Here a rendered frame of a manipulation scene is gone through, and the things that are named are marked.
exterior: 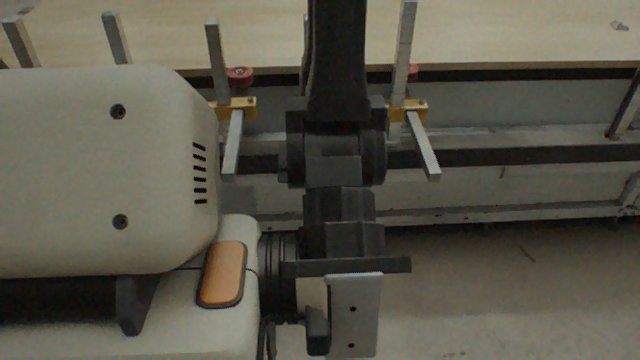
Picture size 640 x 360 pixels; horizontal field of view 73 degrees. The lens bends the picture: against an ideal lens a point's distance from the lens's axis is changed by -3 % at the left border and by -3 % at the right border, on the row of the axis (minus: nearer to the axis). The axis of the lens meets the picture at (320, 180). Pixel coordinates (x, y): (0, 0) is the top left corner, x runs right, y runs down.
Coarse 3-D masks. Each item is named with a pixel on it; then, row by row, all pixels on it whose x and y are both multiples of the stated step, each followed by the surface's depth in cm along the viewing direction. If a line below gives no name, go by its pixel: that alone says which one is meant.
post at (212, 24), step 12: (204, 24) 111; (216, 24) 111; (216, 36) 113; (216, 48) 115; (216, 60) 117; (216, 72) 119; (216, 84) 122; (228, 84) 125; (216, 96) 124; (228, 96) 124; (228, 132) 132
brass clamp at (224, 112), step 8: (216, 104) 126; (232, 104) 126; (240, 104) 126; (248, 104) 126; (256, 104) 130; (216, 112) 127; (224, 112) 127; (248, 112) 127; (256, 112) 129; (224, 120) 128
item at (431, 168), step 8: (408, 96) 136; (408, 112) 129; (416, 112) 129; (408, 120) 127; (416, 120) 126; (408, 128) 128; (416, 128) 123; (416, 136) 120; (424, 136) 120; (416, 144) 120; (424, 144) 117; (424, 152) 114; (432, 152) 115; (424, 160) 112; (432, 160) 112; (424, 168) 113; (432, 168) 110; (432, 176) 109; (440, 176) 109
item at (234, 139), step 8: (240, 88) 134; (240, 96) 132; (232, 112) 125; (240, 112) 125; (232, 120) 122; (240, 120) 122; (232, 128) 119; (240, 128) 119; (232, 136) 116; (240, 136) 118; (232, 144) 113; (240, 144) 117; (232, 152) 111; (224, 160) 108; (232, 160) 108; (224, 168) 106; (232, 168) 106; (224, 176) 105; (232, 176) 105
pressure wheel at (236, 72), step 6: (234, 66) 135; (240, 66) 135; (246, 66) 135; (228, 72) 132; (234, 72) 133; (240, 72) 132; (246, 72) 132; (252, 72) 133; (228, 78) 131; (234, 78) 130; (240, 78) 130; (246, 78) 131; (252, 78) 133; (234, 84) 131; (240, 84) 131; (246, 84) 132
